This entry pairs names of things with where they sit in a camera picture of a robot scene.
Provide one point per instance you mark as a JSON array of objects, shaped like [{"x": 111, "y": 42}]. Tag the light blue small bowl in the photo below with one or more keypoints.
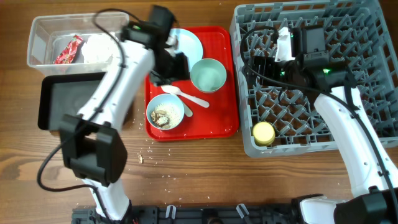
[{"x": 163, "y": 98}]

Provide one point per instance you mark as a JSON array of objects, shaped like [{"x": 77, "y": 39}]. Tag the black waste tray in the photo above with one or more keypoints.
[{"x": 64, "y": 94}]

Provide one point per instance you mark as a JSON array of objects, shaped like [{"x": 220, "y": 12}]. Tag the light blue plate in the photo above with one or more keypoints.
[{"x": 188, "y": 43}]

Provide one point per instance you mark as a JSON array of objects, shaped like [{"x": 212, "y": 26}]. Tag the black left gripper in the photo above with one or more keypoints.
[{"x": 178, "y": 68}]

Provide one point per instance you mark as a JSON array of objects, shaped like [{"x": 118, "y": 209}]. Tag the red plastic tray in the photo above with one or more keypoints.
[{"x": 220, "y": 119}]

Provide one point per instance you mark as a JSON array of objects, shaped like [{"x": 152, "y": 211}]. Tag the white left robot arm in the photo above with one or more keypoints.
[{"x": 89, "y": 141}]

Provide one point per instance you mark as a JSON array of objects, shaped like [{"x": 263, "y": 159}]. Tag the white plastic fork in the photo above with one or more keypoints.
[{"x": 177, "y": 91}]

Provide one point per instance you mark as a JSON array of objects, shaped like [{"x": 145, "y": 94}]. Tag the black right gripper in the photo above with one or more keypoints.
[{"x": 259, "y": 66}]

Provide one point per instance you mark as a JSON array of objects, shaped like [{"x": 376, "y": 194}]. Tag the rice and food scraps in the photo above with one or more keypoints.
[{"x": 166, "y": 116}]

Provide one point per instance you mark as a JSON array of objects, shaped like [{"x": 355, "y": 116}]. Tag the clear plastic waste bin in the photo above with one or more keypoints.
[{"x": 49, "y": 35}]

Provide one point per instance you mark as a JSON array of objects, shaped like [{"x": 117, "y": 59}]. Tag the red snack wrapper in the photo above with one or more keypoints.
[{"x": 69, "y": 52}]

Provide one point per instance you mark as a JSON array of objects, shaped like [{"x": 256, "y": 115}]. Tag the grey dishwasher rack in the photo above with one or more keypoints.
[{"x": 355, "y": 33}]

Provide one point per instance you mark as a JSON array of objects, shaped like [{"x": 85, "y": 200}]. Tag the food scrap on table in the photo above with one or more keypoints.
[{"x": 140, "y": 159}]

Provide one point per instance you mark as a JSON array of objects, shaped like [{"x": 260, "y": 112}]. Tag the mint green bowl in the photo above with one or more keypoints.
[{"x": 208, "y": 75}]

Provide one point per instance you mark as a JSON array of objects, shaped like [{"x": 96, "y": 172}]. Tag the white plastic spoon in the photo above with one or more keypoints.
[{"x": 188, "y": 112}]

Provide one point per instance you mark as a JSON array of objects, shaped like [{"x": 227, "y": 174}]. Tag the yellow plastic cup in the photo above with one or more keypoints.
[{"x": 263, "y": 133}]

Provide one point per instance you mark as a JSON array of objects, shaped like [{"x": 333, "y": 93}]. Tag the white napkin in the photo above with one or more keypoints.
[{"x": 98, "y": 48}]

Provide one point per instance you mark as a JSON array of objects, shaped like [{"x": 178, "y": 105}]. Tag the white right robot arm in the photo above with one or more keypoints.
[{"x": 302, "y": 63}]

